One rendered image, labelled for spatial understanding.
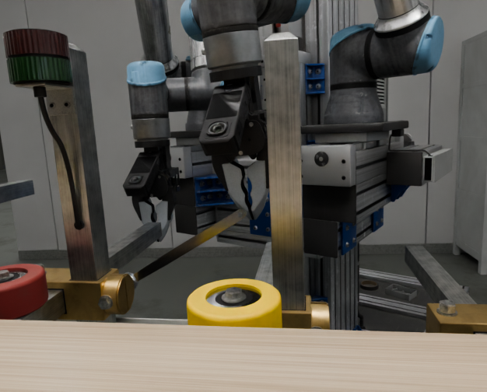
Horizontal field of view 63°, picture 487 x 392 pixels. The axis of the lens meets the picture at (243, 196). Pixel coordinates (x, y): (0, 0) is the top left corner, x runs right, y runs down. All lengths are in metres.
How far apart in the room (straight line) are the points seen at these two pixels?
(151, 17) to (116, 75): 2.20
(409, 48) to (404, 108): 2.25
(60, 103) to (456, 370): 0.45
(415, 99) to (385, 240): 1.08
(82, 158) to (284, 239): 0.25
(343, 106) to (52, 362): 0.87
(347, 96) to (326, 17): 0.34
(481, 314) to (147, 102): 0.64
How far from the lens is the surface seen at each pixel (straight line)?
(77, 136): 0.50
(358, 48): 1.04
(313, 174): 0.93
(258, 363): 0.27
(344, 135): 1.01
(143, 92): 0.82
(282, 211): 0.44
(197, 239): 0.55
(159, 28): 1.21
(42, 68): 0.46
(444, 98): 3.30
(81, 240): 0.52
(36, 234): 3.84
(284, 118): 0.43
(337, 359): 0.28
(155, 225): 0.81
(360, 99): 1.03
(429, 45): 0.97
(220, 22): 0.54
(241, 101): 0.51
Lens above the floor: 1.05
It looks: 10 degrees down
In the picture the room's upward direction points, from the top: 3 degrees counter-clockwise
